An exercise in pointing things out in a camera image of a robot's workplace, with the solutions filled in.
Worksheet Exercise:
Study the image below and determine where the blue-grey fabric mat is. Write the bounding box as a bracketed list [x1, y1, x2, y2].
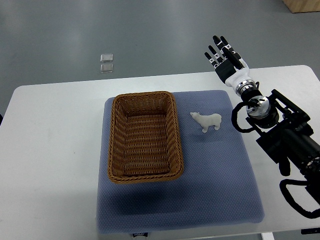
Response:
[96, 90, 264, 234]

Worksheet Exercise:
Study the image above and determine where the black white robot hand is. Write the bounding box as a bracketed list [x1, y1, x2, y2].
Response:
[204, 35, 249, 85]

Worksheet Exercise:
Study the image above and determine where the brown wicker basket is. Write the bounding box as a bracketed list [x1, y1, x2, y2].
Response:
[107, 91, 184, 184]

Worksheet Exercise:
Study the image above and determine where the metal floor plate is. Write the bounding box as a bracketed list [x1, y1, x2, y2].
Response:
[100, 53, 114, 63]
[100, 63, 114, 73]

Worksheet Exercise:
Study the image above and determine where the white toy polar bear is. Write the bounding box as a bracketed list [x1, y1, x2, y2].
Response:
[190, 112, 222, 133]

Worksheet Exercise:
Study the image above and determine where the lower metal floor plate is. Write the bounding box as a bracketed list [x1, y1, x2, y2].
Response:
[100, 63, 114, 73]

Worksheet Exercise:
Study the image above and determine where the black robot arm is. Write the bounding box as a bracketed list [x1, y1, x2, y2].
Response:
[231, 79, 320, 219]

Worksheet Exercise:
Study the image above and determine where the small black brand label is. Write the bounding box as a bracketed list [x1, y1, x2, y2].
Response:
[132, 232, 148, 238]

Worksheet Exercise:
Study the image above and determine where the upper metal floor plate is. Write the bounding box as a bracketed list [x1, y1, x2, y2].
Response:
[100, 53, 114, 63]

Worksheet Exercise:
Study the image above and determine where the black table control panel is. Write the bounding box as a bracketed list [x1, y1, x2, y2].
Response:
[300, 227, 320, 235]

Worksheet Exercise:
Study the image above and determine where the wooden cabinet corner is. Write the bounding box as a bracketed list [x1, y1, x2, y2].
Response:
[283, 0, 320, 14]

